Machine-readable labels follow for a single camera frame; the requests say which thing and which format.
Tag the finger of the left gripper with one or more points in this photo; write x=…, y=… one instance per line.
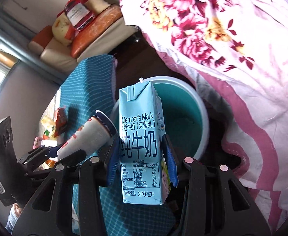
x=36, y=157

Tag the light blue milk carton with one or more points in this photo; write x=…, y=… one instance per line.
x=144, y=174

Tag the yellow orange snack wrapper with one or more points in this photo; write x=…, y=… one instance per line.
x=54, y=127

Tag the person's left hand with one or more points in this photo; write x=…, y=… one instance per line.
x=16, y=210

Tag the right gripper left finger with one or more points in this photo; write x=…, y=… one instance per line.
x=49, y=210

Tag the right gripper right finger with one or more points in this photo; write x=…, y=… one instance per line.
x=209, y=200

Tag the orange sofa cushion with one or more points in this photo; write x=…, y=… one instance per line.
x=95, y=29

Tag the floral pink white quilt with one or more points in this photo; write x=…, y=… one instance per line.
x=235, y=52

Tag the cream leather sofa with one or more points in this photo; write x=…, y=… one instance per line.
x=56, y=55

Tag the teal plastic trash bin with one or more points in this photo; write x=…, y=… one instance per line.
x=185, y=115

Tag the white ice cream cone wrapper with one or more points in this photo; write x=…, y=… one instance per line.
x=90, y=137

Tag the red white packaged box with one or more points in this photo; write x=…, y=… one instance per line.
x=78, y=14

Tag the cream printed pillow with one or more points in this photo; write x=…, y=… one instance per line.
x=63, y=30

